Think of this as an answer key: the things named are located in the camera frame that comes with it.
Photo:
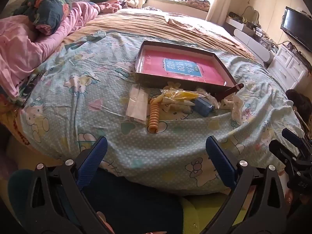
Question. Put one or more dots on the cream hair clips in bag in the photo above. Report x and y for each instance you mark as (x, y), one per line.
(175, 106)

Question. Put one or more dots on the small blue box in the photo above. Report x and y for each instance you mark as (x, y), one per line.
(203, 107)

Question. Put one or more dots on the clear plastic bag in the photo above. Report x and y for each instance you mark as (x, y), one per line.
(240, 109)

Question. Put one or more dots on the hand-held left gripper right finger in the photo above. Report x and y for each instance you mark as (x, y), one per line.
(219, 160)

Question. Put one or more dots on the clear bag with white strip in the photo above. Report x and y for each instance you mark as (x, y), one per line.
(136, 104)

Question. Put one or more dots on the wavy frame mirror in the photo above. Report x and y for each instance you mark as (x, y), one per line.
(252, 17)

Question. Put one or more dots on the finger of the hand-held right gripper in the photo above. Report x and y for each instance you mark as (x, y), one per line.
(292, 137)
(282, 151)

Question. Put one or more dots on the green garment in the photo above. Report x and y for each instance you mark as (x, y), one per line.
(209, 214)

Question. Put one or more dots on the dark brown plush toy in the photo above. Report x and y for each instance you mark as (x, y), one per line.
(298, 104)

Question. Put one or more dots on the yellow hair clip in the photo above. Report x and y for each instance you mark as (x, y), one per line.
(181, 94)

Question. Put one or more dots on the cream curtain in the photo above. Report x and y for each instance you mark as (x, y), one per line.
(219, 0)

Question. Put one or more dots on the pink plush toy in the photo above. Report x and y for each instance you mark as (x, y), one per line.
(109, 7)

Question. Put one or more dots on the clothes on window sill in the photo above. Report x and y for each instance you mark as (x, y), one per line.
(195, 2)

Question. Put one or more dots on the tan spiral hair clip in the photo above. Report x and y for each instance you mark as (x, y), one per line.
(154, 117)

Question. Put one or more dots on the pink quilt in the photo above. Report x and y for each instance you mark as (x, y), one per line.
(22, 53)

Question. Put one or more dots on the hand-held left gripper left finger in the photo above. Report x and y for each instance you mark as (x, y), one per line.
(93, 160)

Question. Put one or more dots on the dark cloth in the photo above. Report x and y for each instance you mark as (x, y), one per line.
(136, 199)

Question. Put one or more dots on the black flat television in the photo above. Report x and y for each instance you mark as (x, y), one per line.
(296, 26)

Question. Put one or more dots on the shallow dark cardboard box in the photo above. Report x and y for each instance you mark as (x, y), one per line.
(140, 65)

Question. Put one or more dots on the beige floral cloth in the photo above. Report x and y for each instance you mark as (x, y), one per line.
(195, 26)

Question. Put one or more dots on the cartoon cat printed blanket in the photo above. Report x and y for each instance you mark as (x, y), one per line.
(85, 117)

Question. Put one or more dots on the white hair clip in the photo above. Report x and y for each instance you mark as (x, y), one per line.
(228, 102)

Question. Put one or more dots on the white drawer cabinet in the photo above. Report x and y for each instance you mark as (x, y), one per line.
(287, 65)

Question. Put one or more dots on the white grey dresser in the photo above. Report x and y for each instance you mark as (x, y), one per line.
(251, 41)

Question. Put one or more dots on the tan bed sheet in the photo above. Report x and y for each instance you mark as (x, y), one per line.
(146, 26)

